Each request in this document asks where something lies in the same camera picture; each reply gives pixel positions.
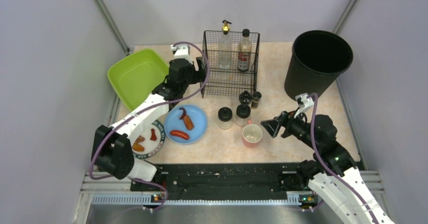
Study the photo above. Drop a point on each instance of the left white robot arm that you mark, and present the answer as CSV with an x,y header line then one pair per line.
x,y
112,151

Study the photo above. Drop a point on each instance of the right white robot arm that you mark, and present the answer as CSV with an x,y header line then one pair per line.
x,y
332,173

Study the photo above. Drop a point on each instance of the green plastic tub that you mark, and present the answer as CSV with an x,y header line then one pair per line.
x,y
134,77

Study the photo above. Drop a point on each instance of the black wire basket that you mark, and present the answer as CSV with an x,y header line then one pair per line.
x,y
229,82

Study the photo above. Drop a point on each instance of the clear jar black lid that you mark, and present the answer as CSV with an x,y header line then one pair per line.
x,y
243,113
225,116

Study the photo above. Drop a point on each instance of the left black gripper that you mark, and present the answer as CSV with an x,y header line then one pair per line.
x,y
200,66

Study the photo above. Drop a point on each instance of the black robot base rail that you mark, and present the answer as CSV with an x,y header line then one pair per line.
x,y
234,182

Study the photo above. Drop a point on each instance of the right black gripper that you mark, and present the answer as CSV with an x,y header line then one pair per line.
x,y
284,125

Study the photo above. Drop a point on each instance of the black pepper grinder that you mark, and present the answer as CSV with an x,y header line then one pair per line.
x,y
245,98

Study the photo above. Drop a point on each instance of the brown sauce bottle black cap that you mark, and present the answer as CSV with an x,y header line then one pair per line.
x,y
244,51

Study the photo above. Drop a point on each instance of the clear bottle gold pump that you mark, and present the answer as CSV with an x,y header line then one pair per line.
x,y
225,46

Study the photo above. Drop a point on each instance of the orange sausage piece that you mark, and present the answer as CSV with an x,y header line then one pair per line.
x,y
188,122

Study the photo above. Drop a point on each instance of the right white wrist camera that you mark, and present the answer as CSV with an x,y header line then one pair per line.
x,y
305,102

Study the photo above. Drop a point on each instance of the blue plate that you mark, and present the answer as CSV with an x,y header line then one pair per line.
x,y
174,123

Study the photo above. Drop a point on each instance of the small dark spice bottle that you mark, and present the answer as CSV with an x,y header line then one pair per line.
x,y
256,97

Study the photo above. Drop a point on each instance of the red food piece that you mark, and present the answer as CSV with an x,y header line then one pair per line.
x,y
153,136

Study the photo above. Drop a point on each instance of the dark red chili pepper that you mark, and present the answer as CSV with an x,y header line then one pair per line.
x,y
184,113

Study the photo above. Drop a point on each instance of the red sausage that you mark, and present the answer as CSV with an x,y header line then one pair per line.
x,y
180,134

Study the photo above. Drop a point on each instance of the pink mug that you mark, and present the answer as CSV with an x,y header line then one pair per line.
x,y
251,135

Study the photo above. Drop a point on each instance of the white green rimmed plate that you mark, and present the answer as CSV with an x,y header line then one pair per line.
x,y
151,147

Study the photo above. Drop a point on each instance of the black trash bin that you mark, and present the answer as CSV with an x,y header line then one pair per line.
x,y
318,59

